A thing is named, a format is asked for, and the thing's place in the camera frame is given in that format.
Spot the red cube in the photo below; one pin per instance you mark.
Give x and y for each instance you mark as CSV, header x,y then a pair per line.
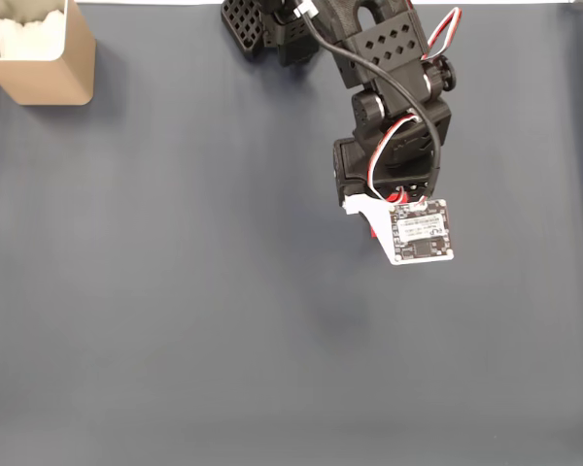
x,y
396,198

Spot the beige open box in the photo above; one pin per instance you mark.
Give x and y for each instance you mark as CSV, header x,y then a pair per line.
x,y
53,80

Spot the dark grey table mat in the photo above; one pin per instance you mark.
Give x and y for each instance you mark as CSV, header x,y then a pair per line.
x,y
175,291

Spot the white padding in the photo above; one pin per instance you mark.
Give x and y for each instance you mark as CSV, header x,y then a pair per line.
x,y
29,39

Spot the camera board on white mount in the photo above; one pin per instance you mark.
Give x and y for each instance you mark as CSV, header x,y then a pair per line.
x,y
422,235

